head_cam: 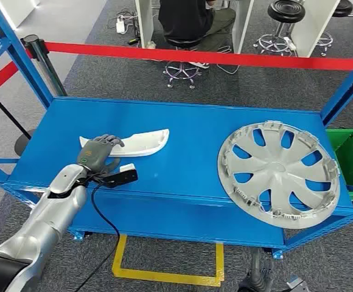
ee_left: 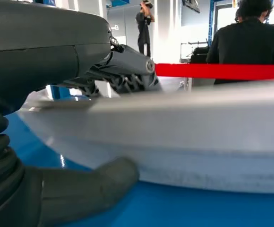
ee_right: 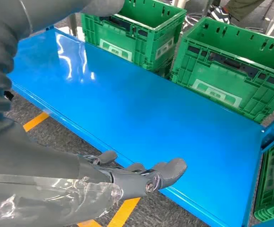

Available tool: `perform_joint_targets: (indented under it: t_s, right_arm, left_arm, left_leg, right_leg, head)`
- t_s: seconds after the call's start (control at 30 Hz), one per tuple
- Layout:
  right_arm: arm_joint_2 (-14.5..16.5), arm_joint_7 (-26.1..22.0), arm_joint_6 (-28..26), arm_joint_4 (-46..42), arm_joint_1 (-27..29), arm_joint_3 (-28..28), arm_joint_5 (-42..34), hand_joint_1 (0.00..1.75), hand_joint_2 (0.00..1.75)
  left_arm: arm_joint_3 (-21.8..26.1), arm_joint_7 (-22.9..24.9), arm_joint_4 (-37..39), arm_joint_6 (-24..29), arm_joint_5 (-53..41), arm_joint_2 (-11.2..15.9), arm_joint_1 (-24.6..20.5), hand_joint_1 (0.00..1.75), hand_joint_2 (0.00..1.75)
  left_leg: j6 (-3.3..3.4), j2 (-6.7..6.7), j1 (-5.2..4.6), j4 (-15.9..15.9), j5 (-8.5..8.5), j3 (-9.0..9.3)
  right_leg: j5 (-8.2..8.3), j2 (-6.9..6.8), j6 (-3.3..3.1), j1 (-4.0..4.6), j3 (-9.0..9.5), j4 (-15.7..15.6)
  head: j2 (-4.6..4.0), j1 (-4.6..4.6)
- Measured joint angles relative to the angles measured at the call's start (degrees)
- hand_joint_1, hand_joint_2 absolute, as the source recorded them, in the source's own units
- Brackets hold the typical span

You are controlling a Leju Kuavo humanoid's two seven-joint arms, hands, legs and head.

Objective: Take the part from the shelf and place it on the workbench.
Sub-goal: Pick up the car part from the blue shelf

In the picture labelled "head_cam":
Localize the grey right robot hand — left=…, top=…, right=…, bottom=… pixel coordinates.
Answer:
left=237, top=248, right=274, bottom=292

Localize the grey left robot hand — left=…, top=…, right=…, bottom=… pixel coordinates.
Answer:
left=77, top=134, right=125, bottom=175

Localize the white plastic trim part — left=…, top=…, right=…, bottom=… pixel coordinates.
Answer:
left=79, top=128, right=170, bottom=158

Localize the blue metal shelf rack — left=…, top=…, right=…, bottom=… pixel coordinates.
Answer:
left=0, top=0, right=353, bottom=260

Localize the black stanchion base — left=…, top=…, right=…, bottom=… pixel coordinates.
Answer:
left=14, top=128, right=36, bottom=157

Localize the silver wheel hubcap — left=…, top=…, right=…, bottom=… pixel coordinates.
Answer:
left=217, top=120, right=342, bottom=230

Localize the black round stool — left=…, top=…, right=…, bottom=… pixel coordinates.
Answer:
left=316, top=0, right=353, bottom=57
left=253, top=0, right=306, bottom=57
left=163, top=36, right=203, bottom=89

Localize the white desk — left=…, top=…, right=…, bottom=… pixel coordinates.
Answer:
left=290, top=0, right=340, bottom=58
left=135, top=0, right=254, bottom=54

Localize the person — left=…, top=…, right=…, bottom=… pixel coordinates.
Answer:
left=158, top=0, right=237, bottom=43

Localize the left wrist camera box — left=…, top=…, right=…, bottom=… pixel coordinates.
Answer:
left=103, top=163, right=139, bottom=189

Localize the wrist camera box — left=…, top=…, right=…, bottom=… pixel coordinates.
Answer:
left=103, top=163, right=139, bottom=189
left=286, top=277, right=309, bottom=292

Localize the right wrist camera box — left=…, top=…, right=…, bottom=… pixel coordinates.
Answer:
left=286, top=277, right=309, bottom=292

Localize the black stanchion post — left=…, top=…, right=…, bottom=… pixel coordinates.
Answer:
left=21, top=34, right=67, bottom=98

